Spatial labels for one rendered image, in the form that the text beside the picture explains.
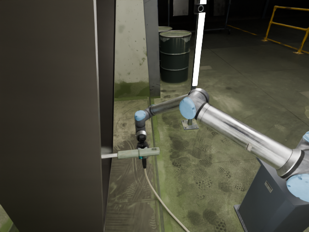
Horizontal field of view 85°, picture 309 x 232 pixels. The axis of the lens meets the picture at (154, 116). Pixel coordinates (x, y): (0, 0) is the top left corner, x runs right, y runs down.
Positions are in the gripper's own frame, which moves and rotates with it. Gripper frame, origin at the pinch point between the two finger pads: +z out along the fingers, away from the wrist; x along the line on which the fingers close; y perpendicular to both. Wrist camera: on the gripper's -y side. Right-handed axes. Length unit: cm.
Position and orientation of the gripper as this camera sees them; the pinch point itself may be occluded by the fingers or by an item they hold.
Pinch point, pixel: (143, 155)
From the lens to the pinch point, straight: 128.5
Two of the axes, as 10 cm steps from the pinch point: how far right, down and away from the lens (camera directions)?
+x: -9.9, 0.9, -1.1
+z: 1.4, 6.4, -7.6
